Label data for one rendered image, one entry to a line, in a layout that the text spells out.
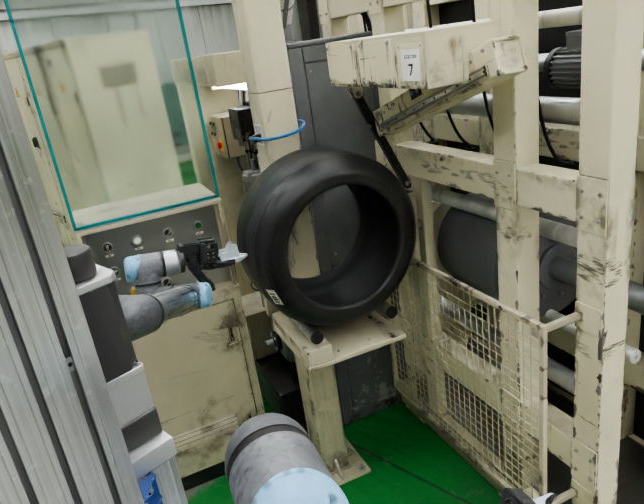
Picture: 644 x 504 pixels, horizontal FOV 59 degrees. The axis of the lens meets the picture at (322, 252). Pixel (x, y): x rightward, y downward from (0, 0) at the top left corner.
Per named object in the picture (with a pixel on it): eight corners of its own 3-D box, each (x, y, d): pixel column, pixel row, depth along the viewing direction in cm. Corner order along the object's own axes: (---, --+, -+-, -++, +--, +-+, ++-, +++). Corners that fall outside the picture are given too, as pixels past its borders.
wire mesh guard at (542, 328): (394, 387, 255) (378, 242, 231) (397, 386, 256) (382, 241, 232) (543, 525, 177) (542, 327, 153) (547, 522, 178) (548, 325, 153)
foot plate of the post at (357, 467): (293, 459, 265) (292, 452, 263) (344, 437, 274) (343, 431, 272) (316, 496, 241) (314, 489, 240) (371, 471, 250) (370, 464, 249)
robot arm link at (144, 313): (139, 294, 120) (212, 273, 169) (91, 299, 122) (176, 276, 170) (146, 348, 121) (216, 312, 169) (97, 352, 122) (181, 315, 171)
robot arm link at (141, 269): (126, 283, 168) (121, 255, 167) (164, 277, 173) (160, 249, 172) (128, 287, 161) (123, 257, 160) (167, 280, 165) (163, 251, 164)
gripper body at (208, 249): (220, 242, 170) (179, 248, 165) (222, 269, 172) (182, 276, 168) (213, 236, 176) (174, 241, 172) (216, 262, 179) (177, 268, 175)
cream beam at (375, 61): (328, 87, 200) (323, 43, 195) (390, 76, 209) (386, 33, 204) (426, 91, 147) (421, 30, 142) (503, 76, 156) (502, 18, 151)
